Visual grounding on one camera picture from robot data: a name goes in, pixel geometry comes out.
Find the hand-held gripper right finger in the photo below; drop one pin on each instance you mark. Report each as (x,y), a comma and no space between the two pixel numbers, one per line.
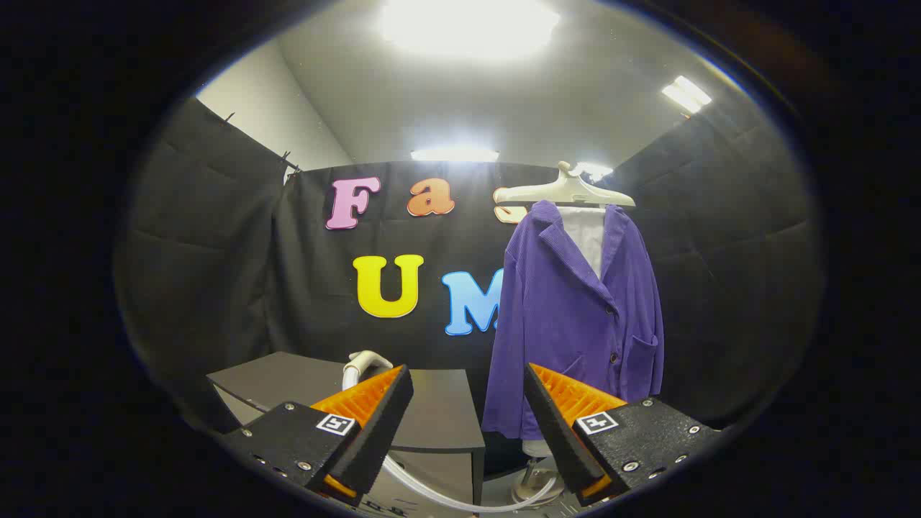
(557,432)

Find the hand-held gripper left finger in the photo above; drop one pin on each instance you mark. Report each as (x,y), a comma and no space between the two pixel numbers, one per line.
(374,432)

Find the white steamer stand base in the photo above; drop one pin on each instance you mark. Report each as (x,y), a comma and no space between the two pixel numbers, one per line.
(534,489)

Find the white clothes hanger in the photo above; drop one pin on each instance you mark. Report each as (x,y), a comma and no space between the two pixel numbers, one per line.
(568,191)

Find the grey cabinet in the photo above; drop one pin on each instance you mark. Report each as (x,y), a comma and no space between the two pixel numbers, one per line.
(439,403)

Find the black backdrop cloth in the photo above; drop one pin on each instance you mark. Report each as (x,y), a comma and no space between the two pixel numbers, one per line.
(324,288)

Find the white ironing board pad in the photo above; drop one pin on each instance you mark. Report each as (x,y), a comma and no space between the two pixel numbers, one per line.
(586,237)

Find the large round ceiling light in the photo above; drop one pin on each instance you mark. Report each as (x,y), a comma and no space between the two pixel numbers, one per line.
(468,25)

